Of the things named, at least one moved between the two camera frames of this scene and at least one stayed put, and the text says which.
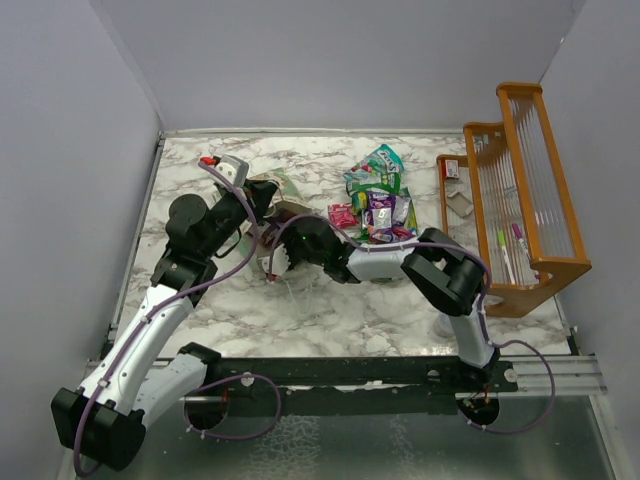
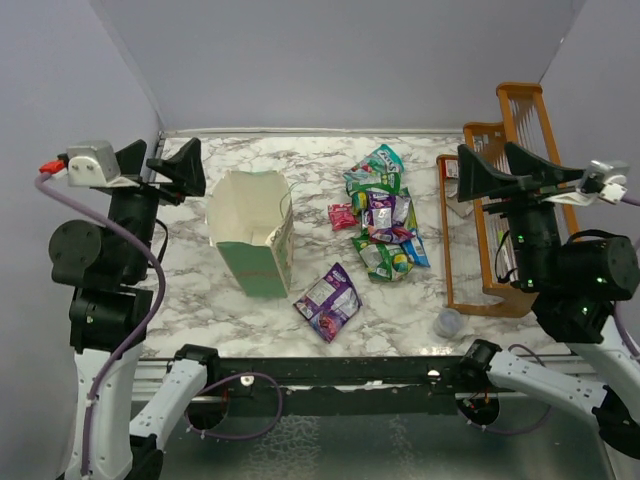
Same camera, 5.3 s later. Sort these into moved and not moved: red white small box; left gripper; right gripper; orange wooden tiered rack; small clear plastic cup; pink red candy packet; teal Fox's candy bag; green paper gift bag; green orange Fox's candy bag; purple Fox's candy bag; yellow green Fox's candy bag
Moved: right gripper; left gripper; green paper gift bag; green orange Fox's candy bag
Not moved: pink red candy packet; small clear plastic cup; yellow green Fox's candy bag; teal Fox's candy bag; orange wooden tiered rack; purple Fox's candy bag; red white small box
